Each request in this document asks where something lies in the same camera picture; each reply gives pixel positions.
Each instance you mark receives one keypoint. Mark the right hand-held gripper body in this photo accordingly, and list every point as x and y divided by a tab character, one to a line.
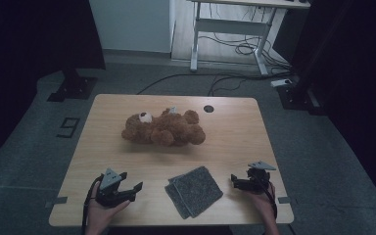
256	181

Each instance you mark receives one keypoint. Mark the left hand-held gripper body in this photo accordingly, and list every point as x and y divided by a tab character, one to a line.
111	192

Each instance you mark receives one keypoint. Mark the grey fluffy towel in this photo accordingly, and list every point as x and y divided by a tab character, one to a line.
194	192

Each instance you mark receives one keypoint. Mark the brown teddy bear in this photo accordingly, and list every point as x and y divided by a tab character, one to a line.
169	129

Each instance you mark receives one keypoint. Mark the person's left hand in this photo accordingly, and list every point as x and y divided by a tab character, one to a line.
101	215

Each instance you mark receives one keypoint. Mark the person's right hand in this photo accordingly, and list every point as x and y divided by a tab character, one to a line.
266	205

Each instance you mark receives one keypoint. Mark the black stand base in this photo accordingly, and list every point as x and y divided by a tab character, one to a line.
298	98
75	88

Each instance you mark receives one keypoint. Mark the white power strip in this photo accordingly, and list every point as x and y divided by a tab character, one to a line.
281	83

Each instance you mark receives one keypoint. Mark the black curtain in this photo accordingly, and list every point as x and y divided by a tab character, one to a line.
29	49
355	81

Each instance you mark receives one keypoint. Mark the white desk frame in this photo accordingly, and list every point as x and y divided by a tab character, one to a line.
231	26

